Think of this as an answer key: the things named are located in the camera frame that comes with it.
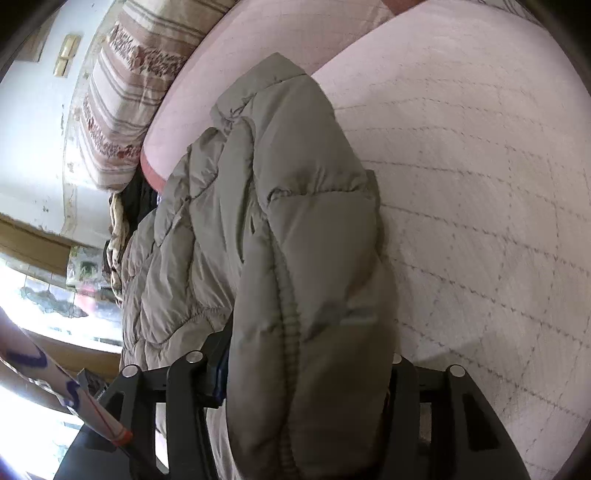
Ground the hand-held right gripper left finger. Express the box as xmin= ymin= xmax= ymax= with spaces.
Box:
xmin=54 ymin=318 xmax=232 ymax=480

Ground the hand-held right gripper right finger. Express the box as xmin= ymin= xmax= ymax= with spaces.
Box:
xmin=378 ymin=353 xmax=533 ymax=480

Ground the olive puffer jacket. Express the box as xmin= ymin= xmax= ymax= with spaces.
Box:
xmin=121 ymin=52 xmax=400 ymax=480

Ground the person's left forearm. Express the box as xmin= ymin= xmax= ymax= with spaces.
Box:
xmin=0 ymin=308 xmax=135 ymax=449

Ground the beige maroon leaf-print blanket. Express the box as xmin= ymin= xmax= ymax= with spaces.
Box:
xmin=104 ymin=191 xmax=140 ymax=298

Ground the stained glass window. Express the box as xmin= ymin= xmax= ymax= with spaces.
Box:
xmin=0 ymin=264 xmax=124 ymax=346

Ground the black garment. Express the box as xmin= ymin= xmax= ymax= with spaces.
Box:
xmin=126 ymin=176 xmax=158 ymax=219

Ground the pink cushion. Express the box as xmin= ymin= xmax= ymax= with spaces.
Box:
xmin=140 ymin=0 xmax=426 ymax=195

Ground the striped floral pillow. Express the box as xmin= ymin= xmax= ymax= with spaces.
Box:
xmin=65 ymin=0 xmax=237 ymax=191

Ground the wooden window frame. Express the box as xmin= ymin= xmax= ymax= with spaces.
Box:
xmin=0 ymin=213 xmax=73 ymax=277

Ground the beige wall switch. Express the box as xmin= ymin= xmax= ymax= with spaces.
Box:
xmin=52 ymin=34 xmax=82 ymax=77

